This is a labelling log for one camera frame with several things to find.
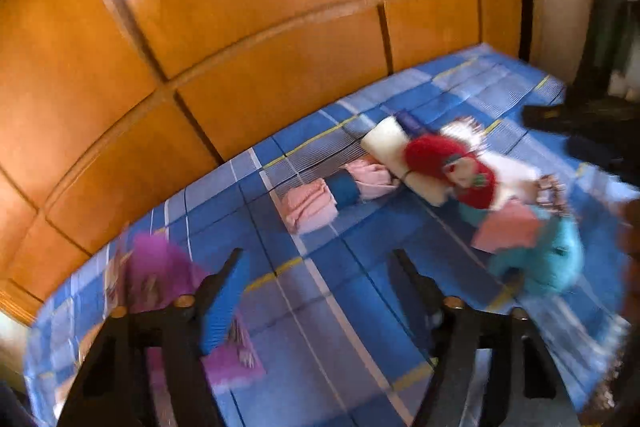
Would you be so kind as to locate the orange wooden wardrobe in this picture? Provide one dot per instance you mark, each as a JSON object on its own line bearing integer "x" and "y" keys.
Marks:
{"x": 225, "y": 32}

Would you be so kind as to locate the white patterned cloth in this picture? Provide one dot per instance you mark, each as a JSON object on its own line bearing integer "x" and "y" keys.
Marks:
{"x": 467, "y": 131}

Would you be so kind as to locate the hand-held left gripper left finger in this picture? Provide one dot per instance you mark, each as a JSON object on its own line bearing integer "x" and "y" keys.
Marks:
{"x": 222, "y": 307}

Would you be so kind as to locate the light pink cloth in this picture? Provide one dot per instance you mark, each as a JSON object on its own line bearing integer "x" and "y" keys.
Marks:
{"x": 372, "y": 182}

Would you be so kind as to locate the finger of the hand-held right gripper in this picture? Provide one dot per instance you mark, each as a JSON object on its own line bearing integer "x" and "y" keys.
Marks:
{"x": 545, "y": 117}

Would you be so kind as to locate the dark green object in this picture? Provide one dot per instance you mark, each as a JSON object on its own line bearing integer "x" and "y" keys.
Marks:
{"x": 602, "y": 32}

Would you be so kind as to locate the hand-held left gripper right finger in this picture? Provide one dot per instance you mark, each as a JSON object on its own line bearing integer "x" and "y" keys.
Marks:
{"x": 417, "y": 302}

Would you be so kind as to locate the blue plaid bedsheet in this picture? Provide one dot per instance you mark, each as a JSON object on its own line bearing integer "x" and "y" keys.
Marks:
{"x": 350, "y": 267}

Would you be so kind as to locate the teal plush toy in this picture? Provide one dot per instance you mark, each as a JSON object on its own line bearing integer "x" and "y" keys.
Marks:
{"x": 550, "y": 257}

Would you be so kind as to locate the brown patterned pouch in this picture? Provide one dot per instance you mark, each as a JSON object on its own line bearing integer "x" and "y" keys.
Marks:
{"x": 550, "y": 194}

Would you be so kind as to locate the dark blue cloth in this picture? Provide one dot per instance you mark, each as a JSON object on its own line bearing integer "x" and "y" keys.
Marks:
{"x": 411, "y": 122}

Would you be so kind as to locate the pink flat cloth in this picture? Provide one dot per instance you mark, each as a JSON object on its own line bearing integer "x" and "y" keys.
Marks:
{"x": 505, "y": 227}

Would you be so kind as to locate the red plush doll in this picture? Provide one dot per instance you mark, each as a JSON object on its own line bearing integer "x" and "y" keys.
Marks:
{"x": 430, "y": 154}

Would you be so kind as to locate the purple cloth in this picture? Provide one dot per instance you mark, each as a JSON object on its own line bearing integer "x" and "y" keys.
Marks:
{"x": 160, "y": 267}

